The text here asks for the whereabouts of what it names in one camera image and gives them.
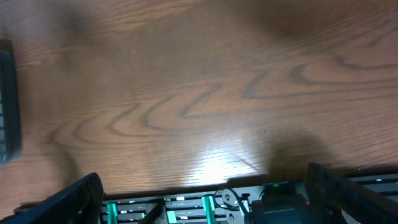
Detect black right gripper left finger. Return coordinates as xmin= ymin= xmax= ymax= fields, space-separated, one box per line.
xmin=1 ymin=172 xmax=104 ymax=224

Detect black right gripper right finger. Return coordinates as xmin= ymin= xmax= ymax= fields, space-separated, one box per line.
xmin=304 ymin=162 xmax=397 ymax=223

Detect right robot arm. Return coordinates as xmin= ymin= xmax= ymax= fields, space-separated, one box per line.
xmin=3 ymin=163 xmax=397 ymax=223

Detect grey plastic mesh basket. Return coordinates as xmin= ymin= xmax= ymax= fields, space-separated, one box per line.
xmin=1 ymin=49 xmax=22 ymax=167

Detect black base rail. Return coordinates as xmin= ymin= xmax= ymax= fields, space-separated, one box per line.
xmin=99 ymin=172 xmax=398 ymax=224

